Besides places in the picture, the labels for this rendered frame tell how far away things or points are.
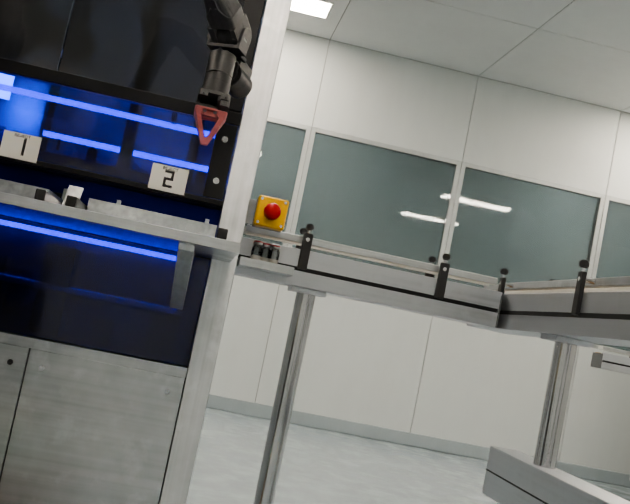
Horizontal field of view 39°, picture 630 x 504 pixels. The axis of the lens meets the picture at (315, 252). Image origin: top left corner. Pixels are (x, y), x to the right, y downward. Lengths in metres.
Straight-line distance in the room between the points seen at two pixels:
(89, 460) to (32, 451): 0.13
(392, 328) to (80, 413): 4.93
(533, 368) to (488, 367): 0.37
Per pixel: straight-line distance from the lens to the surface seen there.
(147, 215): 1.81
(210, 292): 2.06
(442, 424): 6.99
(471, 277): 2.30
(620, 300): 1.75
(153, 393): 2.07
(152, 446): 2.09
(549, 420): 2.06
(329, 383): 6.76
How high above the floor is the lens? 0.76
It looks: 5 degrees up
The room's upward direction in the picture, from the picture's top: 12 degrees clockwise
